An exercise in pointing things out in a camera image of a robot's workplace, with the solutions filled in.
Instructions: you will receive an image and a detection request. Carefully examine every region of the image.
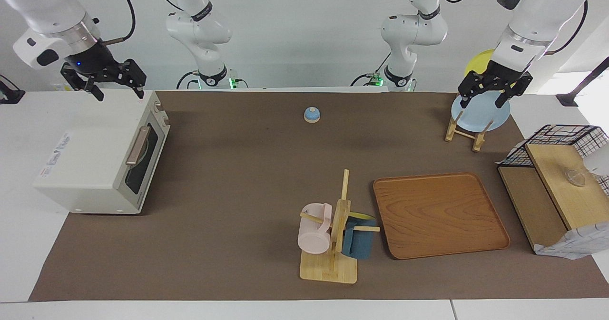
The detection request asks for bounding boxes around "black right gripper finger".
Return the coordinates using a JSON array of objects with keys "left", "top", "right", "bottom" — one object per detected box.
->
[
  {"left": 118, "top": 59, "right": 147, "bottom": 98},
  {"left": 60, "top": 65, "right": 104, "bottom": 102}
]

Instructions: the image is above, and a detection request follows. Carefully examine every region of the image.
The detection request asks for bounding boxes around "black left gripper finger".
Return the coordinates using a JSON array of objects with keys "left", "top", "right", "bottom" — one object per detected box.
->
[
  {"left": 458, "top": 71, "right": 484, "bottom": 109},
  {"left": 494, "top": 76, "right": 533, "bottom": 109}
]

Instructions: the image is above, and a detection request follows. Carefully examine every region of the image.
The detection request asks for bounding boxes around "oven door with handle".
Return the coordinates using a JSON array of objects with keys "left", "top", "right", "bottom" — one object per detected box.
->
[{"left": 116, "top": 112, "right": 168, "bottom": 211}]

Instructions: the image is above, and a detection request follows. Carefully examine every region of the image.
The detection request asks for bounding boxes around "white toaster oven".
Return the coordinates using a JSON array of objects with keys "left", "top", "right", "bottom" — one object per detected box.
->
[{"left": 33, "top": 89, "right": 171, "bottom": 214}]

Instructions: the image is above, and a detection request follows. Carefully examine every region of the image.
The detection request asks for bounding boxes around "yellow plate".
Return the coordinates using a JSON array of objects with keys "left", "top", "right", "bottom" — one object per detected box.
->
[{"left": 464, "top": 49, "right": 498, "bottom": 78}]

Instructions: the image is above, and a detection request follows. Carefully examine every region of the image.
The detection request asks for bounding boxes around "light blue plate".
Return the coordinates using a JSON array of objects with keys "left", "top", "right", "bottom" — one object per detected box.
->
[{"left": 451, "top": 90, "right": 511, "bottom": 133}]

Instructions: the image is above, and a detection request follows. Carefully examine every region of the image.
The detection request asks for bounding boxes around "wooden plate rack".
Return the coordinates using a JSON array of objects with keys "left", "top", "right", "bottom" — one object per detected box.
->
[{"left": 445, "top": 108, "right": 494, "bottom": 153}]

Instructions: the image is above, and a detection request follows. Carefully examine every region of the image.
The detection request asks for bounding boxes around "black stand foot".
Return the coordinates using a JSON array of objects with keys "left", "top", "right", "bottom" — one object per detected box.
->
[{"left": 555, "top": 56, "right": 609, "bottom": 108}]

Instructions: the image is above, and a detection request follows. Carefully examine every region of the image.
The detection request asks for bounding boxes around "clear glass cup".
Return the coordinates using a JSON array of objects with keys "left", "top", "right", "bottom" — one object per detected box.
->
[{"left": 565, "top": 167, "right": 587, "bottom": 188}]

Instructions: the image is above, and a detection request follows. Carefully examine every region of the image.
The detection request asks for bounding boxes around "white round object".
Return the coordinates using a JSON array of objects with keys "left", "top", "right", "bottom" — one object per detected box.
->
[{"left": 582, "top": 143, "right": 609, "bottom": 177}]

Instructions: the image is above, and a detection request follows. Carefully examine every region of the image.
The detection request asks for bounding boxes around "dark wooden board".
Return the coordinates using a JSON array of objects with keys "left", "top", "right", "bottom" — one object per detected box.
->
[{"left": 498, "top": 166, "right": 570, "bottom": 252}]

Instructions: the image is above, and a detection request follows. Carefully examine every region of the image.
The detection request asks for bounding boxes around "light wooden board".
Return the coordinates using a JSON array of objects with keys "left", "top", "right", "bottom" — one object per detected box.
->
[{"left": 525, "top": 143, "right": 609, "bottom": 231}]

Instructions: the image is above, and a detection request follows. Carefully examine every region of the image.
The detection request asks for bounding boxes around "brown wooden tray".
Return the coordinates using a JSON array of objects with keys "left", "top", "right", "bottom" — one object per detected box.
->
[{"left": 373, "top": 172, "right": 511, "bottom": 261}]

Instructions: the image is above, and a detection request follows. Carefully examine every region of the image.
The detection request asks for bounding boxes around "brown table mat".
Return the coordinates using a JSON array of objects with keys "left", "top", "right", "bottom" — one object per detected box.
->
[{"left": 29, "top": 91, "right": 609, "bottom": 302}]

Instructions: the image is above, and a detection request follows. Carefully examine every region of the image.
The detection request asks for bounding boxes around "white grid cloth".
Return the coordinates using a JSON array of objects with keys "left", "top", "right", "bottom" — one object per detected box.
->
[{"left": 533, "top": 222, "right": 609, "bottom": 261}]

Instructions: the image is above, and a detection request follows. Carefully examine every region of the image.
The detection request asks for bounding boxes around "dark blue mug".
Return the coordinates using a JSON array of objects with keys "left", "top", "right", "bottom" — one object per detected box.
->
[{"left": 342, "top": 213, "right": 377, "bottom": 260}]

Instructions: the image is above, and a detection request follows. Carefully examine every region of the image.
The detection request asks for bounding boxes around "wooden mug stand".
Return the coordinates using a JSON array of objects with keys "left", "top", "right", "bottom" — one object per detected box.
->
[{"left": 299, "top": 169, "right": 381, "bottom": 284}]

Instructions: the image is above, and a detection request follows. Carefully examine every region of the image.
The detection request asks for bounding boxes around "pink mug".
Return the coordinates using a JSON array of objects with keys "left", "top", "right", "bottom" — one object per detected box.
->
[{"left": 297, "top": 203, "right": 333, "bottom": 255}]

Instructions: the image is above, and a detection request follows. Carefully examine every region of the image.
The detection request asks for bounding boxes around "black base cable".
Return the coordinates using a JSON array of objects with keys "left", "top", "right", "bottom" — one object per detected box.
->
[
  {"left": 176, "top": 70, "right": 203, "bottom": 90},
  {"left": 350, "top": 53, "right": 392, "bottom": 87}
]

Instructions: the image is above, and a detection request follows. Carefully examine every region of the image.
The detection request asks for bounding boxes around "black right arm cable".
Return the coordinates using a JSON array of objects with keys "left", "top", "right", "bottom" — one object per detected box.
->
[{"left": 100, "top": 0, "right": 138, "bottom": 45}]

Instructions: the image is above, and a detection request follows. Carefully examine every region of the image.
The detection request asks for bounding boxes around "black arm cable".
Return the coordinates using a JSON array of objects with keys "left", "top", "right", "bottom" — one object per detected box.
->
[
  {"left": 100, "top": 0, "right": 138, "bottom": 45},
  {"left": 545, "top": 0, "right": 589, "bottom": 56}
]

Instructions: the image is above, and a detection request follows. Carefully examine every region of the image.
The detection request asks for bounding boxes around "black wire basket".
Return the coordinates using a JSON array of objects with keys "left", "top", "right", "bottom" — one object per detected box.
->
[{"left": 498, "top": 125, "right": 609, "bottom": 197}]

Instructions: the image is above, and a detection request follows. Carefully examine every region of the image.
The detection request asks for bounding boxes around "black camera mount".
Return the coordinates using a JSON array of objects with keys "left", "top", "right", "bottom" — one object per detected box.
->
[{"left": 0, "top": 75, "right": 26, "bottom": 105}]

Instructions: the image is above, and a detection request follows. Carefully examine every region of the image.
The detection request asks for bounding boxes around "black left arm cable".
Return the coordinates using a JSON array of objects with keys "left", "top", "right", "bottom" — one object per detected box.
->
[{"left": 545, "top": 0, "right": 589, "bottom": 56}]

